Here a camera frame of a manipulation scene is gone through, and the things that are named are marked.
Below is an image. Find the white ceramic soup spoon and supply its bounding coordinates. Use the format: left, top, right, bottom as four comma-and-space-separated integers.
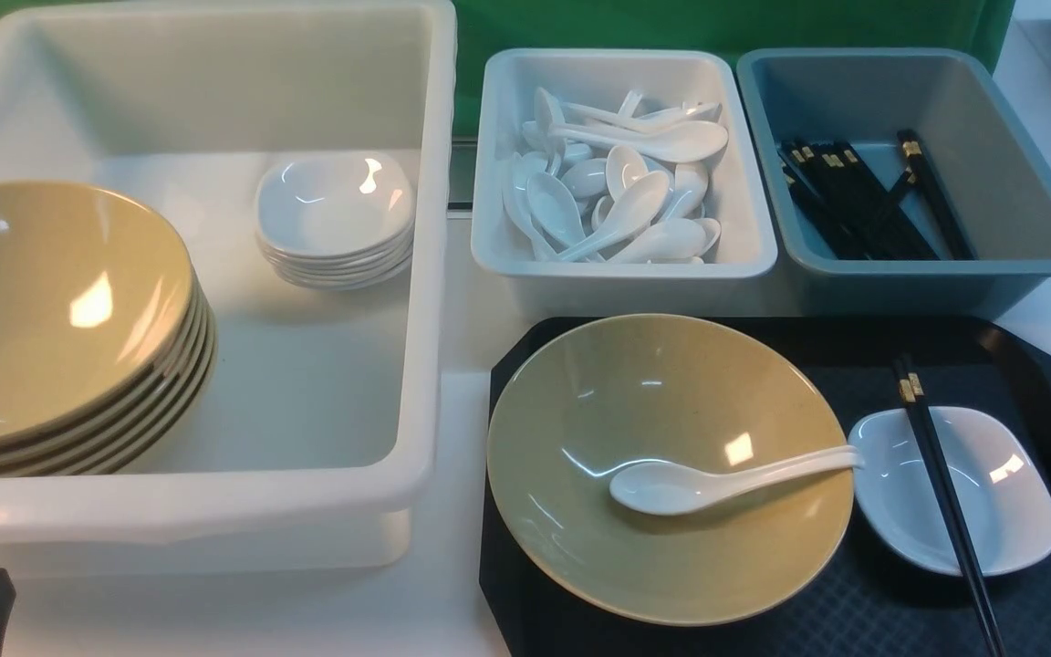
609, 445, 865, 516

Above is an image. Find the olive noodle bowl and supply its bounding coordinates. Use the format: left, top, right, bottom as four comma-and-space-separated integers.
485, 315, 854, 625

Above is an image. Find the black chopstick gold band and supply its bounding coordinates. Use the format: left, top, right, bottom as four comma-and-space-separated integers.
892, 356, 1001, 657

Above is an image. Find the white square sauce dish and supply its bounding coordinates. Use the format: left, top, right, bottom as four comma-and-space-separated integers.
848, 406, 1051, 577

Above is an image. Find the stack of olive bowls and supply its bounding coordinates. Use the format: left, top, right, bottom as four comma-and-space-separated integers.
0, 180, 218, 478

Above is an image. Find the large white plastic tub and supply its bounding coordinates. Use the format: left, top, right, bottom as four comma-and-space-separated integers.
0, 1, 456, 579

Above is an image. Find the stack of white sauce dishes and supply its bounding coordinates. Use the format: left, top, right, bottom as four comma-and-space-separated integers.
255, 151, 416, 290

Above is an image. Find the white spoon bin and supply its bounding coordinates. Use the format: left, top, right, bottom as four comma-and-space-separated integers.
471, 48, 777, 319

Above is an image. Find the pile of white spoons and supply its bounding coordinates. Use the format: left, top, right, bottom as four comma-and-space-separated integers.
493, 88, 729, 265

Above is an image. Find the black serving tray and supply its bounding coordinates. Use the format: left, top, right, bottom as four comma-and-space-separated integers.
479, 317, 1051, 656

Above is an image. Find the bundle of black chopsticks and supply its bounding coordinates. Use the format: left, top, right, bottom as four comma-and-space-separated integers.
777, 128, 977, 261

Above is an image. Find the blue-grey chopstick bin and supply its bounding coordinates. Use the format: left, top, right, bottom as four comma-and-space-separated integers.
737, 48, 1051, 319

